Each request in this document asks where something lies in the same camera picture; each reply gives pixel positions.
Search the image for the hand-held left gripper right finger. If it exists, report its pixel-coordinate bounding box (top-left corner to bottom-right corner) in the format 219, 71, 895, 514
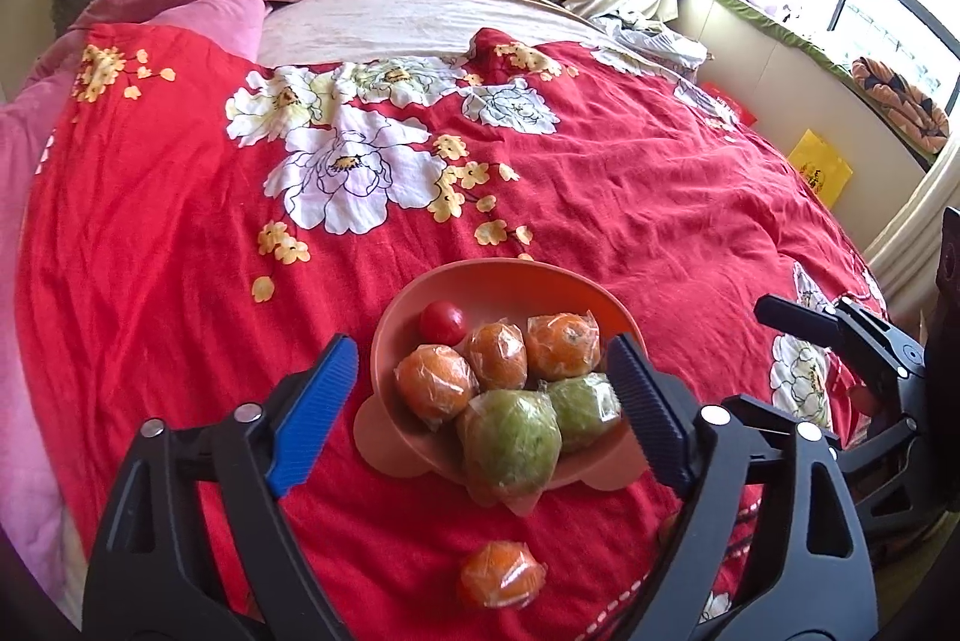
604, 332, 878, 641

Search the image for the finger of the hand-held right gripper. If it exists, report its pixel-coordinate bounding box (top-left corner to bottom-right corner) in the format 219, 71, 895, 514
832, 416, 960, 541
754, 292, 931, 417

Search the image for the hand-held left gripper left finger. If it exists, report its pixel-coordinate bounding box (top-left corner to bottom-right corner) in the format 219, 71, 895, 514
81, 333, 359, 641

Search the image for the small green fruit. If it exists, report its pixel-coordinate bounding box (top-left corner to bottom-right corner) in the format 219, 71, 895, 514
544, 372, 625, 455

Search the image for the plastic-wrapped orange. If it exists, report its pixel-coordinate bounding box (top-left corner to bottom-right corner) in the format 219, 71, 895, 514
525, 311, 602, 381
465, 320, 528, 391
395, 345, 479, 428
459, 540, 547, 612

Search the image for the large green fruit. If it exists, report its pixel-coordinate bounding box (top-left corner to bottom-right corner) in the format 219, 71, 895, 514
457, 388, 563, 507

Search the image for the red tomato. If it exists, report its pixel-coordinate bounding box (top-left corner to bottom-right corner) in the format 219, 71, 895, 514
418, 300, 470, 346

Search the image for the pink plastic plate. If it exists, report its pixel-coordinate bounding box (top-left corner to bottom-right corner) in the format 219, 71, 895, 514
354, 258, 661, 518

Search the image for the red floral blanket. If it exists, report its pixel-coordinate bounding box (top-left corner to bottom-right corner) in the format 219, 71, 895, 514
15, 22, 893, 641

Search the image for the yellow paper bag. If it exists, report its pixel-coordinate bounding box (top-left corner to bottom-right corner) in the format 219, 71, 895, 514
787, 129, 854, 209

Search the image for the orange black patterned cushion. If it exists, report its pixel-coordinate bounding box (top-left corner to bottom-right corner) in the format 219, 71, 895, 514
851, 56, 950, 155

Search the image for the red flat bag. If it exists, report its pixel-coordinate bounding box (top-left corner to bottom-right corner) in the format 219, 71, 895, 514
701, 82, 758, 125

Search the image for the window seat with green trim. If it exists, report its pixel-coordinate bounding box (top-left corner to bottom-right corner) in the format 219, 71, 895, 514
667, 0, 946, 170

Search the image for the beige bed sheet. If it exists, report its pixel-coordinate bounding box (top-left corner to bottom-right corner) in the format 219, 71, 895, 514
259, 0, 601, 68

